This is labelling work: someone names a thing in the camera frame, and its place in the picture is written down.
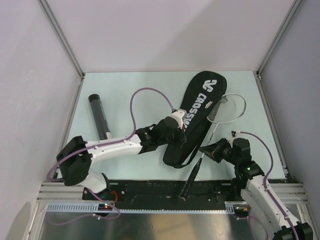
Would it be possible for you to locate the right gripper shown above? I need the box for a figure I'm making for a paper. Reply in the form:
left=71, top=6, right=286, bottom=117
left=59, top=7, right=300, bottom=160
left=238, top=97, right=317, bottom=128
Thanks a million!
left=198, top=137, right=239, bottom=165

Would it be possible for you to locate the badminton racket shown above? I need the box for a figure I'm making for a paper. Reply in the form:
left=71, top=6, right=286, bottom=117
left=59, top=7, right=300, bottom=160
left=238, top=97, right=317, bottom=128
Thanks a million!
left=179, top=93, right=247, bottom=201

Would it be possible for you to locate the black racket bag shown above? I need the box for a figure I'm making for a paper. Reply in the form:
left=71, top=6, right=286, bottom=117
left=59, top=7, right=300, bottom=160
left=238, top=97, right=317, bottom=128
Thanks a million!
left=162, top=71, right=227, bottom=169

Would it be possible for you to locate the black shuttlecock tube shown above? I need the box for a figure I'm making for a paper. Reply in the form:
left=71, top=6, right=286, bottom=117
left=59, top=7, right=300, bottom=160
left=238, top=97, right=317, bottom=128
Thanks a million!
left=88, top=93, right=112, bottom=140

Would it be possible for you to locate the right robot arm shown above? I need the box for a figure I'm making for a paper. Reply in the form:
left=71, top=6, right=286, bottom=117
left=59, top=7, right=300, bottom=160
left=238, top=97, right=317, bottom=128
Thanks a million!
left=199, top=137, right=314, bottom=240

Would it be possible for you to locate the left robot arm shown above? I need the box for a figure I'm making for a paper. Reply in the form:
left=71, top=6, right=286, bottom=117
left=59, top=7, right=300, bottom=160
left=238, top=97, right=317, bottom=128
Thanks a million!
left=57, top=116, right=186, bottom=200

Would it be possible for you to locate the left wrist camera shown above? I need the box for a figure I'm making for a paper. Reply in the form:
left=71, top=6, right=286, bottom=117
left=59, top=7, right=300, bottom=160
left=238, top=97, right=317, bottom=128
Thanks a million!
left=170, top=109, right=187, bottom=128

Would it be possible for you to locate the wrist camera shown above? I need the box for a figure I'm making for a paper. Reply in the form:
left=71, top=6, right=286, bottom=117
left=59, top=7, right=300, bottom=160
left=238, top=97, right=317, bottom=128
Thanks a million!
left=231, top=130, right=242, bottom=139
left=170, top=109, right=187, bottom=128

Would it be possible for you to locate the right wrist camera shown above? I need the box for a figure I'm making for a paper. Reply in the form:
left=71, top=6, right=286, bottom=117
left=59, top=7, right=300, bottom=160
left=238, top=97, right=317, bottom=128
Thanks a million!
left=231, top=130, right=242, bottom=139

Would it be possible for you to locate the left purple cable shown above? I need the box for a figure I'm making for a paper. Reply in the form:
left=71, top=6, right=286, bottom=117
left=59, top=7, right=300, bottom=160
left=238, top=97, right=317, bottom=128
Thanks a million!
left=47, top=87, right=176, bottom=182

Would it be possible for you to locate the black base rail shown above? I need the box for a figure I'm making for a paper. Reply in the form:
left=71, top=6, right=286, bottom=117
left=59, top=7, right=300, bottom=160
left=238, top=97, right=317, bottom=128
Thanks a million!
left=82, top=178, right=251, bottom=210

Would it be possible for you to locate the white slotted cable duct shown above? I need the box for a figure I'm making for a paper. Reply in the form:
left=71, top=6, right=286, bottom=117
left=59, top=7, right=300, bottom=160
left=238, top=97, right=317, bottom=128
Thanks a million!
left=46, top=201, right=250, bottom=214

